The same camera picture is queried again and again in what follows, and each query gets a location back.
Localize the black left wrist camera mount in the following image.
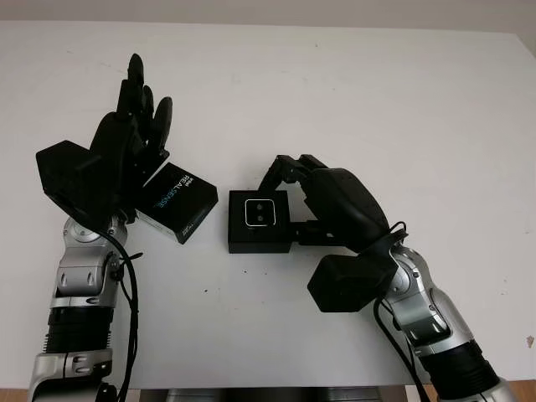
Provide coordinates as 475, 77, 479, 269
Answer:
35, 139, 126, 227

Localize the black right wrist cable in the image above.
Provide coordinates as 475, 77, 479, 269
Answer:
372, 220, 441, 402

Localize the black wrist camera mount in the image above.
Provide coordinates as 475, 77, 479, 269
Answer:
35, 139, 126, 227
307, 250, 399, 313

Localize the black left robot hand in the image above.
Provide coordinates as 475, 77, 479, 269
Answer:
79, 53, 174, 223

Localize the black camera box base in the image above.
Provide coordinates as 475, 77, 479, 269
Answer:
227, 189, 291, 255

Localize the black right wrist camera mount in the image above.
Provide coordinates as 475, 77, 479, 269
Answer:
307, 250, 399, 313

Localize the silver depth camera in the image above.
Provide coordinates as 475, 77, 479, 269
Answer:
244, 198, 276, 228

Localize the black RealSense box lid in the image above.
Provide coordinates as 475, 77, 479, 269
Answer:
136, 162, 219, 246

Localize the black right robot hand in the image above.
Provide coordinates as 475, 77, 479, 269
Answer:
255, 153, 395, 255

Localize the grey robot torso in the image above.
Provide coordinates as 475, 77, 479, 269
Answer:
137, 388, 410, 402

